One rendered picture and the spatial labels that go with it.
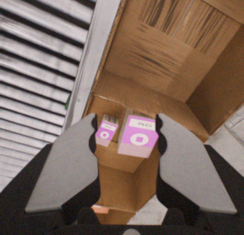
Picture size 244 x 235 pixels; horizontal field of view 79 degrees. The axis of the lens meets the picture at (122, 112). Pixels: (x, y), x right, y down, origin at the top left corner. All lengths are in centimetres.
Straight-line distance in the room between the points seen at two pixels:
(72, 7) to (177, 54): 35
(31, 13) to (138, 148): 55
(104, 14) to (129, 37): 8
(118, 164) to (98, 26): 51
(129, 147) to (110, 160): 17
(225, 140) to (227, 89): 176
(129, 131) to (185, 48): 27
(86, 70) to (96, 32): 10
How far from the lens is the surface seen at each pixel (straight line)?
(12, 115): 84
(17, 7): 65
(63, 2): 59
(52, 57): 64
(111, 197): 63
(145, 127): 46
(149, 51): 44
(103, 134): 51
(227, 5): 49
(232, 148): 232
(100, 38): 43
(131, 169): 71
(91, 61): 44
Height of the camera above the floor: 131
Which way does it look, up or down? 58 degrees down
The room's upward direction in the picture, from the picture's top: 180 degrees clockwise
